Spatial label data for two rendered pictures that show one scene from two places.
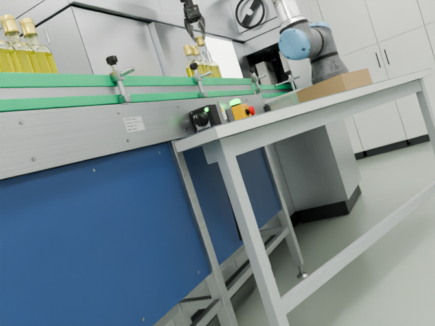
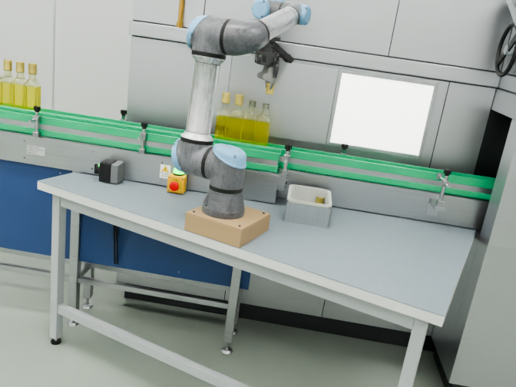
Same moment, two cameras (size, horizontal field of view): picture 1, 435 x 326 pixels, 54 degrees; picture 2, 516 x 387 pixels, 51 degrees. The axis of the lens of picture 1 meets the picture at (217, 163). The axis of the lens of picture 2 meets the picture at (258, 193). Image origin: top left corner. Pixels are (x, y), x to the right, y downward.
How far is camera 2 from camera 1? 2.62 m
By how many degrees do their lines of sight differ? 67
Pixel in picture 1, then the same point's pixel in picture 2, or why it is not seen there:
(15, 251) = not seen: outside the picture
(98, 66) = (135, 87)
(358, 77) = (216, 229)
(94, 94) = (18, 125)
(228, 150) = (55, 200)
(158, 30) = (236, 63)
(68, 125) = not seen: outside the picture
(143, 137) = (40, 160)
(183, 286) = (38, 249)
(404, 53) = not seen: outside the picture
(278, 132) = (103, 214)
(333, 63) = (209, 197)
